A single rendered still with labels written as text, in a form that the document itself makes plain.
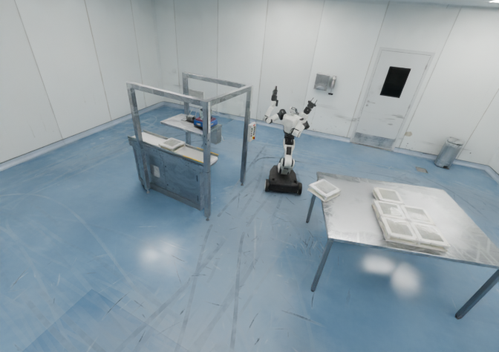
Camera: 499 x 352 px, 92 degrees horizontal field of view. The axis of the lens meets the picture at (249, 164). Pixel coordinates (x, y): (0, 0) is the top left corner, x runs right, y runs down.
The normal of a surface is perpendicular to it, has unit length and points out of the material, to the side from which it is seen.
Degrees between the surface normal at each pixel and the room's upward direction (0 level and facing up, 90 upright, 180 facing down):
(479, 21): 90
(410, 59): 90
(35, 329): 0
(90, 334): 0
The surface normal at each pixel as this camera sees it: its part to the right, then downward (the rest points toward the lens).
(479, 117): -0.33, 0.46
